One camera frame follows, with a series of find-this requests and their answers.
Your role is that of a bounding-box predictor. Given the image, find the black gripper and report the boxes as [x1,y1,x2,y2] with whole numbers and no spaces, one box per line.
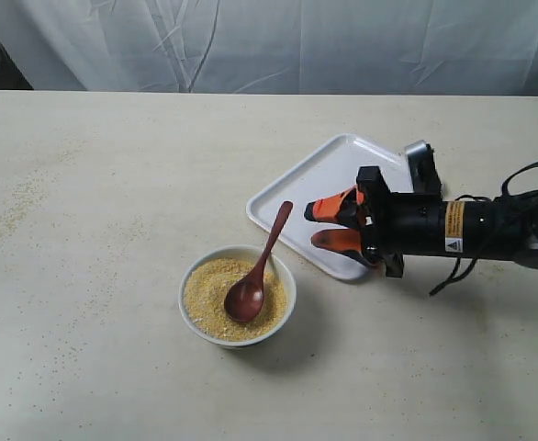
[304,166,446,278]

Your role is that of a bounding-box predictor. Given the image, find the brown wooden spoon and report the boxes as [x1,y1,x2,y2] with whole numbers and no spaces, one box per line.
[224,201,293,322]

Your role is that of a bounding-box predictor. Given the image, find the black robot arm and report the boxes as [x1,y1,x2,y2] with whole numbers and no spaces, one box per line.
[304,166,538,278]

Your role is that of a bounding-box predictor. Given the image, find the yellow millet grains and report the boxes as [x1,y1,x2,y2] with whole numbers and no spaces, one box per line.
[184,258,288,342]

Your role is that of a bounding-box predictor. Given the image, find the white rectangular plastic tray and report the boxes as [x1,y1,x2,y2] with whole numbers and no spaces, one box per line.
[246,134,413,281]

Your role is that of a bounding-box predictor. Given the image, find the white ceramic bowl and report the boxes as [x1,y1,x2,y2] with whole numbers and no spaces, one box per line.
[178,244,297,349]

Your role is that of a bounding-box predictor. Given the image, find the white backdrop cloth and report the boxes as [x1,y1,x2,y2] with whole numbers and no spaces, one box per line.
[0,1,538,96]

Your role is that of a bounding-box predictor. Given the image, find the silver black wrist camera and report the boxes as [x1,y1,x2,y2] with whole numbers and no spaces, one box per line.
[405,140,442,196]

